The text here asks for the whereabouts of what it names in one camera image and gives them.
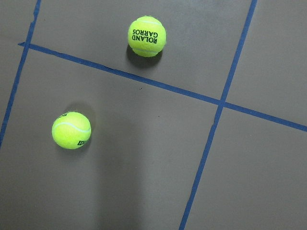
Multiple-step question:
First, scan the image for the tennis ball near edge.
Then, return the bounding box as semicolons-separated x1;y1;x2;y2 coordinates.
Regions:
128;16;166;58

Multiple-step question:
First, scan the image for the tennis ball inner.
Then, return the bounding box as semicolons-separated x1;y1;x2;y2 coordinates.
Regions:
51;112;92;150

